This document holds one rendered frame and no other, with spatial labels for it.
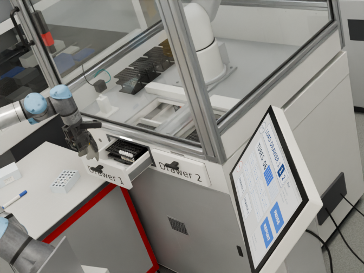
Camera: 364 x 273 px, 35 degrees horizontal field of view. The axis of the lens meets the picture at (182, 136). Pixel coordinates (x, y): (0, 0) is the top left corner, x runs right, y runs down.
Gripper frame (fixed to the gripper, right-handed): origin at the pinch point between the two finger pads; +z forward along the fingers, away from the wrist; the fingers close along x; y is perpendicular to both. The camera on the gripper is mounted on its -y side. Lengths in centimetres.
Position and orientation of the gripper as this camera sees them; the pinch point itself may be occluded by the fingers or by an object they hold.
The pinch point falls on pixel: (95, 156)
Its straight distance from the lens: 248.2
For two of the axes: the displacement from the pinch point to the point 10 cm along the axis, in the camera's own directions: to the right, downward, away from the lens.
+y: -6.3, 5.7, -5.2
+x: 7.2, 1.9, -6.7
